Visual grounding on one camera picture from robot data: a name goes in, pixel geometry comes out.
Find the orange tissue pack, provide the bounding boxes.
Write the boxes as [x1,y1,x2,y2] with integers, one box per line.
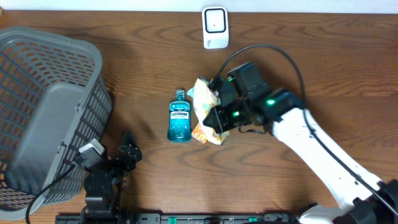
[192,123,207,144]

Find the yellow snack bag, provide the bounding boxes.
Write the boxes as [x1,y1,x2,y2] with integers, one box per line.
[192,78,230,145]

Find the blue Listerine mouthwash bottle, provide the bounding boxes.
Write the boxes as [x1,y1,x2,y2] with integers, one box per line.
[167,89,192,142]

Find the teal wet wipes pack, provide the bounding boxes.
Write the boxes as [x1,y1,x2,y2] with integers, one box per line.
[187,87,195,98]

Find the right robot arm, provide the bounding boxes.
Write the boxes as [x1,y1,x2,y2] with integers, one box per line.
[203,62,397,223]

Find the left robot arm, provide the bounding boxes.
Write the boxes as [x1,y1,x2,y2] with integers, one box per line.
[79,131,142,223]

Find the grey plastic shopping basket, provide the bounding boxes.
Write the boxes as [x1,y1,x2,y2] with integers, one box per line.
[1,27,113,221]

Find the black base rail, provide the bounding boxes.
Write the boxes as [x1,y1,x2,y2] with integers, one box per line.
[55,213,298,224]

